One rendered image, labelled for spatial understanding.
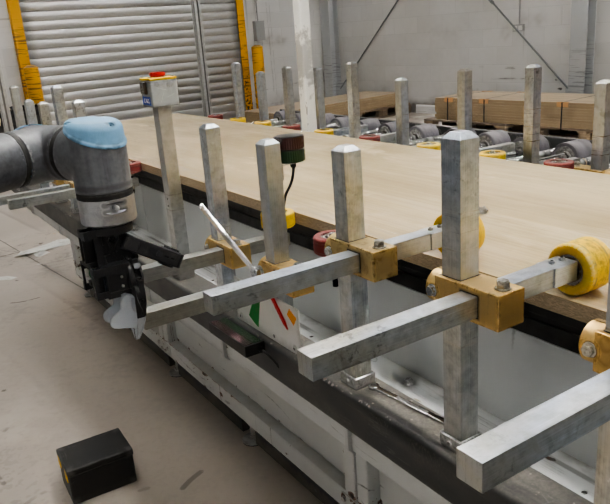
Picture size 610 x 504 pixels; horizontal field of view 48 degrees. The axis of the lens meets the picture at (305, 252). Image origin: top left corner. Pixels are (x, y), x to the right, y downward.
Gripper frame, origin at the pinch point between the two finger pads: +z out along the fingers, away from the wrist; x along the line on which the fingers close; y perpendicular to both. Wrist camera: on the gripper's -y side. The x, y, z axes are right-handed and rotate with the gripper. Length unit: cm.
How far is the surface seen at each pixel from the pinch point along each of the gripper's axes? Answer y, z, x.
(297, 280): -16.8, -12.0, 26.4
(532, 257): -59, -7, 35
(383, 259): -30.7, -12.7, 29.9
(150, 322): -1.6, -1.5, 1.4
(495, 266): -52, -7, 34
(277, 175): -31.7, -21.7, -2.3
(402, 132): -139, -8, -89
